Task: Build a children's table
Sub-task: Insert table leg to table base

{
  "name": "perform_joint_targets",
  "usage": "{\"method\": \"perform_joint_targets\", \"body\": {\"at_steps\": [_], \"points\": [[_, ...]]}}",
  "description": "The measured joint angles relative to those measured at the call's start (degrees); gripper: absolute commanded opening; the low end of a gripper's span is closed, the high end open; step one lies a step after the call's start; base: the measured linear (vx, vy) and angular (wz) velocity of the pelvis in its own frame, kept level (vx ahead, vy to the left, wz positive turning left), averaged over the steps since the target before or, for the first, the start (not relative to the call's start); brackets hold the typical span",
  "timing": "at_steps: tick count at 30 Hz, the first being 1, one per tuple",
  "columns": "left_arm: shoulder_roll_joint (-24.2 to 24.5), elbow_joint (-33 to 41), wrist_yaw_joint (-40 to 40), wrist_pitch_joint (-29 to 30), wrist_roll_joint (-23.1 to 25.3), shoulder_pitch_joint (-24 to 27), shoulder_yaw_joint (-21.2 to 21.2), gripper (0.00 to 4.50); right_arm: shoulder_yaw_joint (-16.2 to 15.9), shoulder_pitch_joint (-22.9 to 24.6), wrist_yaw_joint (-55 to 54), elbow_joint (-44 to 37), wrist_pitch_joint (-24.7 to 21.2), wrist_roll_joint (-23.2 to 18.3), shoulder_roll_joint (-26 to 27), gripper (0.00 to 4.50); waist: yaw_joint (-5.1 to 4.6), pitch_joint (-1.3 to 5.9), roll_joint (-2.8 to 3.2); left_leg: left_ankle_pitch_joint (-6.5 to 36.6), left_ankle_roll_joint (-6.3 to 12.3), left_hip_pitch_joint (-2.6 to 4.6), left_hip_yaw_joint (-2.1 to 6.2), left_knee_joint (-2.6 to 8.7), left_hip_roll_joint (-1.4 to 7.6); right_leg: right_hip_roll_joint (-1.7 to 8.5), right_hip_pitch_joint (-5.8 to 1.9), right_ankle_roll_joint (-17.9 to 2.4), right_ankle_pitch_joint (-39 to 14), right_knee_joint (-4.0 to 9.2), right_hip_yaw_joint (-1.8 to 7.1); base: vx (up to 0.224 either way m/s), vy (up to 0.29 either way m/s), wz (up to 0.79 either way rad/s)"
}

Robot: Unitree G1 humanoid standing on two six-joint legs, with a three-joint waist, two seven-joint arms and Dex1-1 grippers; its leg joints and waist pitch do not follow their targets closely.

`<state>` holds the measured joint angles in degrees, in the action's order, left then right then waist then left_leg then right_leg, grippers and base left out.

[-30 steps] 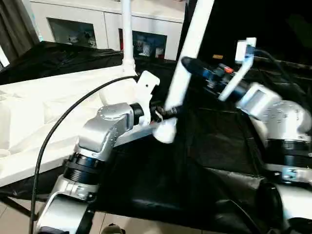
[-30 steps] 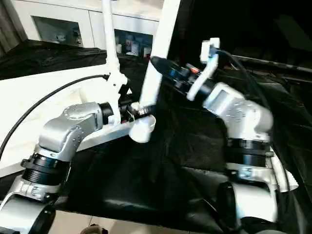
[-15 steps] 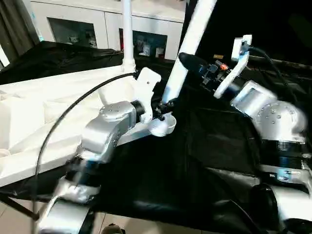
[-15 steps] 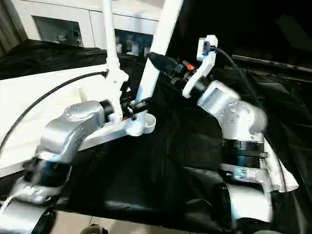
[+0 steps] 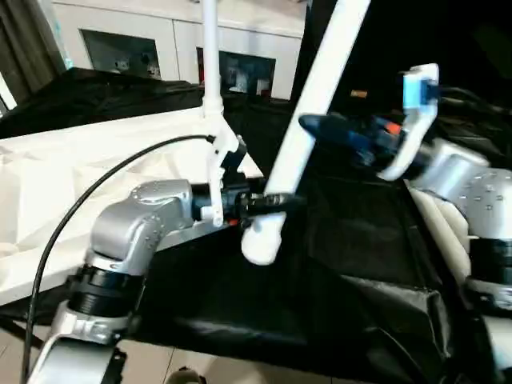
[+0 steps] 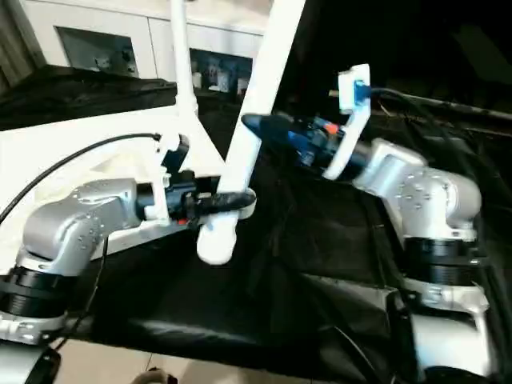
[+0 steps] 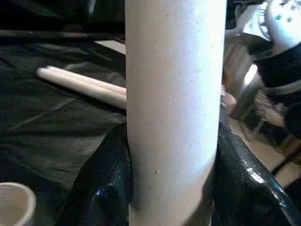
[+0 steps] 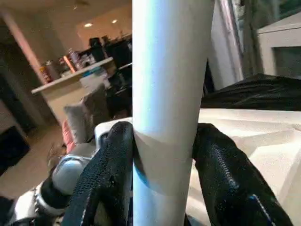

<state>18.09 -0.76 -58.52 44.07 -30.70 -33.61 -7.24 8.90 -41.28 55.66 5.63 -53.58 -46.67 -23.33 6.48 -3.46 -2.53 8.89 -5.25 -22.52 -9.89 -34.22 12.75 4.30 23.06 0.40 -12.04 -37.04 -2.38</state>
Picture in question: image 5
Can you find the black case with yellow label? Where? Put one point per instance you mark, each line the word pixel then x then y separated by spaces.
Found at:
pixel 384 48

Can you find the white plastic table top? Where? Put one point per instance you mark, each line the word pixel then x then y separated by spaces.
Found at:
pixel 100 168

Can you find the white sideboard cabinet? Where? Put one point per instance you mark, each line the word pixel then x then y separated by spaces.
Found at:
pixel 160 32

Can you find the black table mat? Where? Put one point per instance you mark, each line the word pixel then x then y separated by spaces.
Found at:
pixel 280 300

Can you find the black metal table frame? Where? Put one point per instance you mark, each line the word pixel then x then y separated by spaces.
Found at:
pixel 20 332

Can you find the grey curtain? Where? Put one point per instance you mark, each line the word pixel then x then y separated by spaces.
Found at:
pixel 24 52

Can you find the blue plastic packaging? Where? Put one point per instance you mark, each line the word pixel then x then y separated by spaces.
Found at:
pixel 62 40

